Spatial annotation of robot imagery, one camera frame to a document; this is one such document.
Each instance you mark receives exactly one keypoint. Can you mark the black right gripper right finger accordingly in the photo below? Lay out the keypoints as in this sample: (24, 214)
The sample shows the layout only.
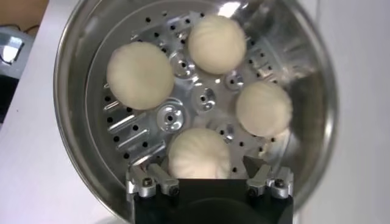
(274, 182)

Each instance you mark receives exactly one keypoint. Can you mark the grey black robot base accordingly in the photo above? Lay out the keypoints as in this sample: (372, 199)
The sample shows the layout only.
(12, 51)

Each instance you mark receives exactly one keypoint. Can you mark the stainless steel steamer basket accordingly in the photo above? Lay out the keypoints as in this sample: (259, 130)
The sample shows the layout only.
(146, 134)

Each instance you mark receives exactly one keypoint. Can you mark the white steamed baozi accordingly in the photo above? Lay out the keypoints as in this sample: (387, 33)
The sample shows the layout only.
(198, 152)
(263, 109)
(217, 44)
(140, 76)

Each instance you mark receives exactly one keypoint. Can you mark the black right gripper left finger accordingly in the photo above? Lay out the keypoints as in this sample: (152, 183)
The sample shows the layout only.
(146, 182)

